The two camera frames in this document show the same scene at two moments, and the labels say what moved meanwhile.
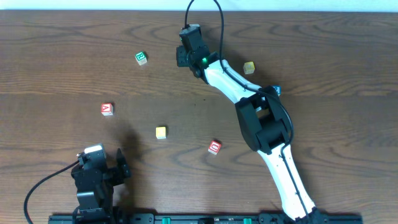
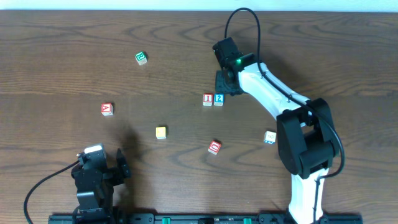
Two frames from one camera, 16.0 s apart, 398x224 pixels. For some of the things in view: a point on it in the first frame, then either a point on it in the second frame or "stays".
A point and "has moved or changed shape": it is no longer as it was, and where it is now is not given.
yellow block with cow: [160, 132] stays
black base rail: [209, 219] stays
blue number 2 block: [278, 89] has moved or changed shape
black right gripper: [181, 56] -> [225, 82]
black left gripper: [115, 173] stays
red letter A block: [107, 109] stays
